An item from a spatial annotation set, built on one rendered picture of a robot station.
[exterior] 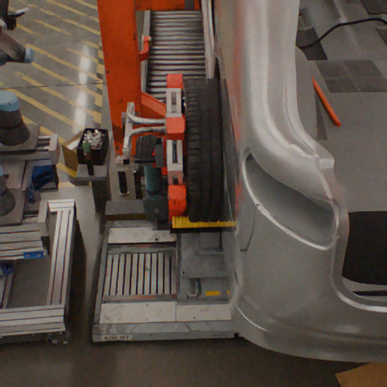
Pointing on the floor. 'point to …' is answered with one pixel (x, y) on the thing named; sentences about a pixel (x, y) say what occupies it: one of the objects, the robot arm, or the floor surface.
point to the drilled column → (101, 193)
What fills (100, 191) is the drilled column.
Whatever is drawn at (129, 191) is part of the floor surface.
